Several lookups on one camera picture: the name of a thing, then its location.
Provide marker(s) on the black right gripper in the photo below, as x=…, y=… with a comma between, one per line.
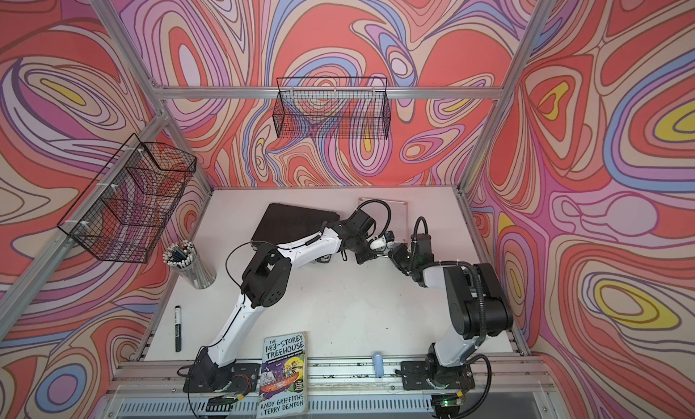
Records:
x=395, y=257

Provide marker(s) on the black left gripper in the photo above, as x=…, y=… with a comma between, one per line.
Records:
x=371, y=255

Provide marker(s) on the silver aluminium poker case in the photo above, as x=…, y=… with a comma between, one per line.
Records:
x=399, y=219

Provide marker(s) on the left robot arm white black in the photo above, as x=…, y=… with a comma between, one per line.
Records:
x=266, y=277

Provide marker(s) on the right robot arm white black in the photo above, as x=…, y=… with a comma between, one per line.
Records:
x=477, y=305

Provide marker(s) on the black poker case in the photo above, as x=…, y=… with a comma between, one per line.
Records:
x=297, y=234

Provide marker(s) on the small light blue tube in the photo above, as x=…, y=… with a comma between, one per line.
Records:
x=378, y=364

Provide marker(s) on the treehouse paperback book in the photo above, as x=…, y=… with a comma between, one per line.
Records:
x=282, y=382

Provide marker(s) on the silver pencil cup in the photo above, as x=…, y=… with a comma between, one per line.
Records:
x=185, y=260

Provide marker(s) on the black marker pen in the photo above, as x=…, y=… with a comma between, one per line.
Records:
x=178, y=328

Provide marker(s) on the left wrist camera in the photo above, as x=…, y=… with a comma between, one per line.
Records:
x=360, y=223

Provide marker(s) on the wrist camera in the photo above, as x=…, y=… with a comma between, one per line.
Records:
x=422, y=253
x=360, y=223

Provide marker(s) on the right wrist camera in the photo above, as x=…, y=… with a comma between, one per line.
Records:
x=422, y=253

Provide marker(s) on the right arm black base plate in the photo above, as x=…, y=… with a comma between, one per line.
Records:
x=430, y=374

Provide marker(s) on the black wire basket back wall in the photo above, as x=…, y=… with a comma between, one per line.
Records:
x=324, y=107

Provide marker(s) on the black wire basket wall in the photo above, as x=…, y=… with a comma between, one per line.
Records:
x=324, y=107
x=145, y=182

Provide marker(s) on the aluminium frame rail front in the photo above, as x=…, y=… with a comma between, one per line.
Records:
x=341, y=376

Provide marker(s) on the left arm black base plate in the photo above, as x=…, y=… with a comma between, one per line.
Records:
x=204, y=376

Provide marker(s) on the black wire basket left wall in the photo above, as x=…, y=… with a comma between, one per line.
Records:
x=145, y=182

